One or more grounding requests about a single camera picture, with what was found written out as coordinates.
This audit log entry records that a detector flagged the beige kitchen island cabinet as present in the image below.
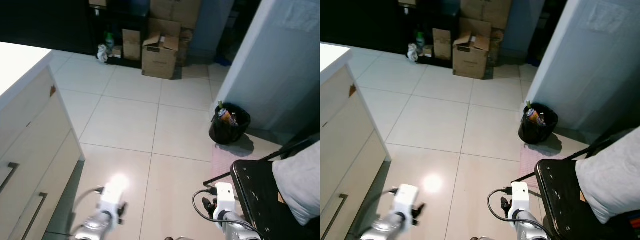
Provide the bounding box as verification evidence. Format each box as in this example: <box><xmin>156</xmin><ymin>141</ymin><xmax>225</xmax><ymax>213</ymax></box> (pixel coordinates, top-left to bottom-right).
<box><xmin>0</xmin><ymin>42</ymin><xmax>86</xmax><ymax>240</ymax></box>
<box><xmin>320</xmin><ymin>42</ymin><xmax>392</xmax><ymax>240</ymax></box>

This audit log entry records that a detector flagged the pink floor mat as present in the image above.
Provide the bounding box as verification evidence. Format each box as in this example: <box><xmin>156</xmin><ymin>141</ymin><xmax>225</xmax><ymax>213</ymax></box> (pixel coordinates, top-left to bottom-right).
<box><xmin>210</xmin><ymin>144</ymin><xmax>281</xmax><ymax>183</ymax></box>
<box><xmin>519</xmin><ymin>144</ymin><xmax>591</xmax><ymax>188</ymax></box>

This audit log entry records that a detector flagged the black chair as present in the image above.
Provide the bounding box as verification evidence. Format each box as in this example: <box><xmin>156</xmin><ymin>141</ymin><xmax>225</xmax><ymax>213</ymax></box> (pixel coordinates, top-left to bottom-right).
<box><xmin>511</xmin><ymin>127</ymin><xmax>640</xmax><ymax>240</ymax></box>
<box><xmin>204</xmin><ymin>136</ymin><xmax>321</xmax><ymax>240</ymax></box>

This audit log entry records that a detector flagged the black trash bin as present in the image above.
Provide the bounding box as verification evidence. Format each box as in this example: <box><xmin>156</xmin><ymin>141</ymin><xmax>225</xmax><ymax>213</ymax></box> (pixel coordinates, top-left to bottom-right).
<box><xmin>209</xmin><ymin>102</ymin><xmax>252</xmax><ymax>147</ymax></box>
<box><xmin>518</xmin><ymin>102</ymin><xmax>559</xmax><ymax>146</ymax></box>

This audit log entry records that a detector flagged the grey cushion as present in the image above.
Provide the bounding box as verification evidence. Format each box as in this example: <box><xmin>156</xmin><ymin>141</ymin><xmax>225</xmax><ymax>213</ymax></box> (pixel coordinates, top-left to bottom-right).
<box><xmin>272</xmin><ymin>141</ymin><xmax>321</xmax><ymax>227</ymax></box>
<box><xmin>575</xmin><ymin>127</ymin><xmax>640</xmax><ymax>225</ymax></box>

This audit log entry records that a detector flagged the open cardboard box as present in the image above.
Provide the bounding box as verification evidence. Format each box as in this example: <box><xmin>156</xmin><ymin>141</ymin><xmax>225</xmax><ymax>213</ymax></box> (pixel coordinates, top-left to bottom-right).
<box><xmin>452</xmin><ymin>31</ymin><xmax>491</xmax><ymax>81</ymax></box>
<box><xmin>141</xmin><ymin>31</ymin><xmax>181</xmax><ymax>81</ymax></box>

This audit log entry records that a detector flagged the dark brown cardboard stack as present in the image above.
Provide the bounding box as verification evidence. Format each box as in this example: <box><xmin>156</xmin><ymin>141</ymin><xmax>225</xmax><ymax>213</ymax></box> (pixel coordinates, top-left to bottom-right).
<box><xmin>490</xmin><ymin>27</ymin><xmax>505</xmax><ymax>67</ymax></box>
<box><xmin>179</xmin><ymin>27</ymin><xmax>195</xmax><ymax>67</ymax></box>

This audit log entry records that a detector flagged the small upright cardboard box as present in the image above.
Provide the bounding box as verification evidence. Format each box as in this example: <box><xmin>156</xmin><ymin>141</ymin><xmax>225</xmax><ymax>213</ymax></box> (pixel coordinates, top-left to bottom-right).
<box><xmin>122</xmin><ymin>29</ymin><xmax>142</xmax><ymax>62</ymax></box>
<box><xmin>432</xmin><ymin>28</ymin><xmax>452</xmax><ymax>62</ymax></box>

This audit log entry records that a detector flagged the black shelf unit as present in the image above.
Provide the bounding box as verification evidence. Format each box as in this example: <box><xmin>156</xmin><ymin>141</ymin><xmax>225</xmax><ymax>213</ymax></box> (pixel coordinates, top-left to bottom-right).
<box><xmin>89</xmin><ymin>0</ymin><xmax>151</xmax><ymax>70</ymax></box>
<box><xmin>399</xmin><ymin>0</ymin><xmax>461</xmax><ymax>70</ymax></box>

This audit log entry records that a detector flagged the large closed cardboard box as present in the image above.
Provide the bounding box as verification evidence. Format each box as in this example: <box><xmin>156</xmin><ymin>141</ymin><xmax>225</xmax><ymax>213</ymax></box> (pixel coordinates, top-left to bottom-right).
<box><xmin>460</xmin><ymin>0</ymin><xmax>513</xmax><ymax>30</ymax></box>
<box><xmin>150</xmin><ymin>0</ymin><xmax>203</xmax><ymax>30</ymax></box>

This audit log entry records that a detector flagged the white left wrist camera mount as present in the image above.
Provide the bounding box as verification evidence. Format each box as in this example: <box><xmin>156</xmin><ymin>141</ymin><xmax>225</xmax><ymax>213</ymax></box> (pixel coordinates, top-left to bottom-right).
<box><xmin>99</xmin><ymin>184</ymin><xmax>127</xmax><ymax>217</ymax></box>
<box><xmin>392</xmin><ymin>184</ymin><xmax>420</xmax><ymax>218</ymax></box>

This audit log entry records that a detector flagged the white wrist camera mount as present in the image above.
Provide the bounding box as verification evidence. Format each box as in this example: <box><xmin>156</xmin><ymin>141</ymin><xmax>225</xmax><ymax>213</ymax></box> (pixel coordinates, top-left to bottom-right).
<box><xmin>510</xmin><ymin>181</ymin><xmax>531</xmax><ymax>220</ymax></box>
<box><xmin>99</xmin><ymin>184</ymin><xmax>127</xmax><ymax>217</ymax></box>
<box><xmin>392</xmin><ymin>184</ymin><xmax>420</xmax><ymax>218</ymax></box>
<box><xmin>214</xmin><ymin>182</ymin><xmax>236</xmax><ymax>221</ymax></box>

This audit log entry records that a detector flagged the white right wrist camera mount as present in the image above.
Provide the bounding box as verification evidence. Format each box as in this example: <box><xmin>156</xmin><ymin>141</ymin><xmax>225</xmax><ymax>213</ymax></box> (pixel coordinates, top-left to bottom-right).
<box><xmin>214</xmin><ymin>182</ymin><xmax>236</xmax><ymax>221</ymax></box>
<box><xmin>510</xmin><ymin>181</ymin><xmax>531</xmax><ymax>220</ymax></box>

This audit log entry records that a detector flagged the black drawer handle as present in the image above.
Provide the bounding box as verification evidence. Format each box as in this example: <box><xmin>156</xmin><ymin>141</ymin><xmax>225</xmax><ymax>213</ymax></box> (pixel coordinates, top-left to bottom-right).
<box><xmin>22</xmin><ymin>192</ymin><xmax>48</xmax><ymax>240</ymax></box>
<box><xmin>0</xmin><ymin>162</ymin><xmax>20</xmax><ymax>195</ymax></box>
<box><xmin>320</xmin><ymin>194</ymin><xmax>349</xmax><ymax>240</ymax></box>

